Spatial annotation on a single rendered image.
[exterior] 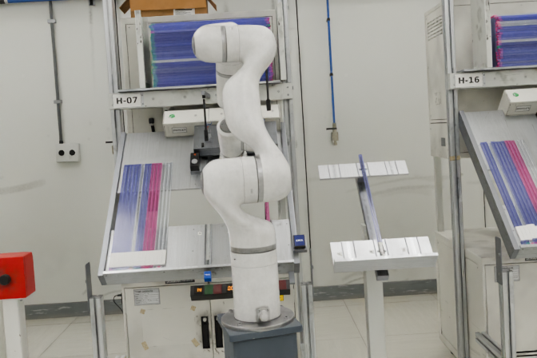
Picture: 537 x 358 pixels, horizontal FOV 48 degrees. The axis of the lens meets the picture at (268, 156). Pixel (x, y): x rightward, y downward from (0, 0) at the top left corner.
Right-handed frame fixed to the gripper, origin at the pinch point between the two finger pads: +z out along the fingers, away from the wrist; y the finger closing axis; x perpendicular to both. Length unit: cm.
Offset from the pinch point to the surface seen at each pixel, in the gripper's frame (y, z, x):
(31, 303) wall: 150, 199, -32
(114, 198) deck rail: 47.2, 9.7, 1.0
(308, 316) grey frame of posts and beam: -23, 18, 49
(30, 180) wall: 144, 150, -99
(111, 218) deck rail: 47.2, 8.0, 10.5
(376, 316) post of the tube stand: -49, 28, 48
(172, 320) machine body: 30, 45, 38
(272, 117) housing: -15.6, 8.7, -32.7
